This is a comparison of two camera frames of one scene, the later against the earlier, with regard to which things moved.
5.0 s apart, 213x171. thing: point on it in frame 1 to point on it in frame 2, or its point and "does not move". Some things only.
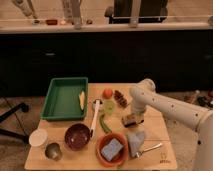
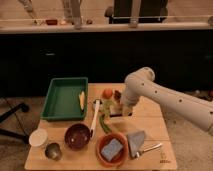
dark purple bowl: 77,137 does not move
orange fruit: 107,93 does not move
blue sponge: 112,149 does not move
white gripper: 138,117 to 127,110
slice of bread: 132,119 to 116,109
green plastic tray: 65,99 does not move
